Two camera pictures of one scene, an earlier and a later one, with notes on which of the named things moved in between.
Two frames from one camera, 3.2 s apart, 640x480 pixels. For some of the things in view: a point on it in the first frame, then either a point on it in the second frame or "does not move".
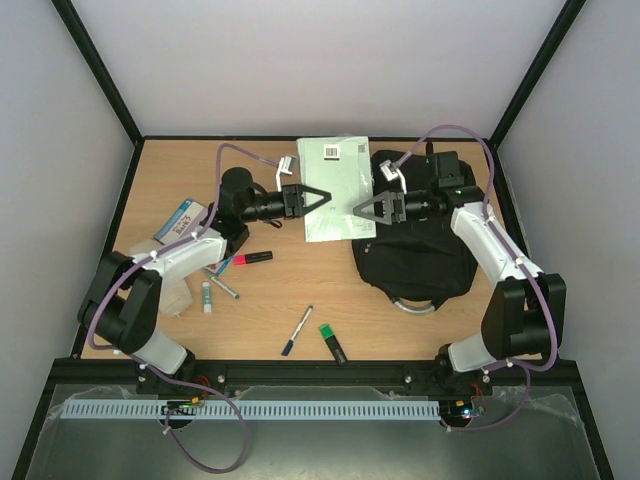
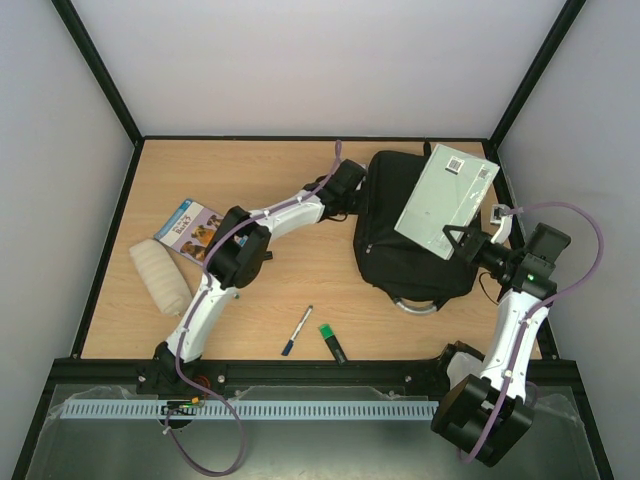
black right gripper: x=397 y=207 → x=473 y=242
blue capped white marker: x=299 y=327 does not move
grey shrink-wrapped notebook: x=341 y=166 → x=447 y=196
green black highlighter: x=333 y=344 does not move
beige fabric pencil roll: x=175 y=293 does not move
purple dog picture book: x=181 y=222 does not move
